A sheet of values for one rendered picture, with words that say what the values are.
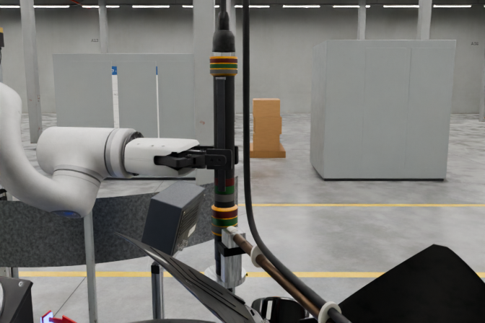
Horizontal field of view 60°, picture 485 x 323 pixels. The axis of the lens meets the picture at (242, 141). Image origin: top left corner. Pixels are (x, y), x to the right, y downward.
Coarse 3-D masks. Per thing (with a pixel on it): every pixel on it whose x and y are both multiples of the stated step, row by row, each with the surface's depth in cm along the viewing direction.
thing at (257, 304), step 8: (272, 296) 71; (280, 296) 70; (256, 304) 71; (264, 304) 70; (272, 304) 69; (280, 304) 69; (288, 304) 69; (296, 304) 69; (264, 312) 69; (272, 312) 69; (280, 312) 68; (288, 312) 68; (296, 312) 68; (304, 312) 69; (272, 320) 68; (280, 320) 67; (288, 320) 67; (296, 320) 68
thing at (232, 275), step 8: (224, 232) 65; (232, 232) 64; (240, 232) 64; (224, 240) 65; (232, 240) 64; (224, 248) 64; (232, 248) 64; (240, 248) 65; (224, 256) 64; (232, 256) 66; (240, 256) 67; (224, 264) 66; (232, 264) 66; (240, 264) 67; (208, 272) 70; (224, 272) 66; (232, 272) 66; (240, 272) 67; (216, 280) 67; (224, 280) 66; (232, 280) 67; (240, 280) 68
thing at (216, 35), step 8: (224, 16) 63; (224, 24) 64; (216, 32) 64; (224, 32) 63; (232, 32) 64; (216, 40) 63; (224, 40) 63; (232, 40) 64; (216, 48) 63; (224, 48) 63; (232, 48) 64; (216, 240) 68; (216, 248) 68; (216, 256) 69; (216, 264) 69; (216, 272) 69; (232, 288) 71
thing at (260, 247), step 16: (224, 0) 63; (256, 240) 56; (256, 256) 56; (272, 256) 53; (288, 272) 49; (304, 288) 45; (320, 304) 42; (336, 304) 41; (320, 320) 41; (336, 320) 40
